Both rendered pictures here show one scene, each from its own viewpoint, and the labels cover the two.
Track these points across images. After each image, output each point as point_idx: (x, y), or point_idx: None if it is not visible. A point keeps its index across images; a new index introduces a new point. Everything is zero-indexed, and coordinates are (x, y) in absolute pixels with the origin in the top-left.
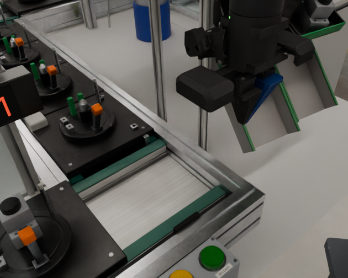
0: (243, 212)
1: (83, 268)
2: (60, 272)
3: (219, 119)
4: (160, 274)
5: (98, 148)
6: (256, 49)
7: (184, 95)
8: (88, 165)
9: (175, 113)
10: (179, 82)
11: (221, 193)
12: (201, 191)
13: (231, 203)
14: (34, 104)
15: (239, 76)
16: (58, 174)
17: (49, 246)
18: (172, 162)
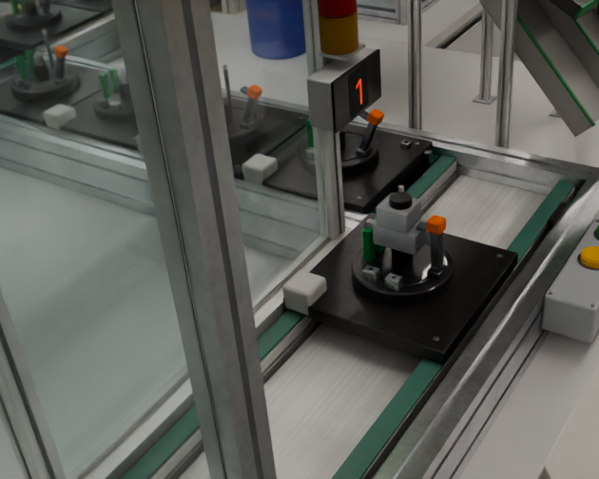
0: None
1: (479, 273)
2: (456, 282)
3: (481, 134)
4: (566, 260)
5: (378, 176)
6: None
7: None
8: (380, 197)
9: None
10: None
11: (570, 186)
12: (535, 198)
13: (592, 189)
14: (376, 89)
15: None
16: (348, 213)
17: (430, 259)
18: (473, 181)
